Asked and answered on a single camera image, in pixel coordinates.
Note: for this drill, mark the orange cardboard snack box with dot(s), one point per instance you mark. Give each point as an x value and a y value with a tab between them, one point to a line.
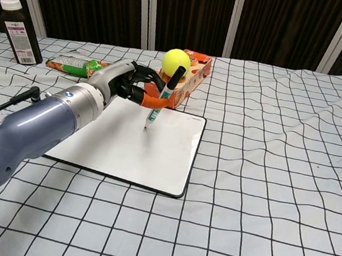
191	84

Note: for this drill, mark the white marker with black cap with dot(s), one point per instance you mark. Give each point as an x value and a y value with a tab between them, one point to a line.
154	113

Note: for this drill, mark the yellow tennis ball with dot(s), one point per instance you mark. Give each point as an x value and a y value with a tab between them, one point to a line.
174	60

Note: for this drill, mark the orange snack packet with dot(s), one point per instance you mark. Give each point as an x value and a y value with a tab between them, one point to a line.
197	58

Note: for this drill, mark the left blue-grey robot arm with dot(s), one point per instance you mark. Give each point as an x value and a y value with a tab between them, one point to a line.
31	127

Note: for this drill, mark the white black-checked tablecloth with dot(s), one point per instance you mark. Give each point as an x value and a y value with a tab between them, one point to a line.
242	208

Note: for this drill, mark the small white dry-erase board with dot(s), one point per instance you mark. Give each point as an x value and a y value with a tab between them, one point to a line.
154	157

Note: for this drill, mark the dark bottle white cap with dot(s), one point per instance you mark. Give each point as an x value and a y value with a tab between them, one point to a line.
19	36

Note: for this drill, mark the green orange snack bag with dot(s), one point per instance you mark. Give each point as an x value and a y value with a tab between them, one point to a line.
68	67

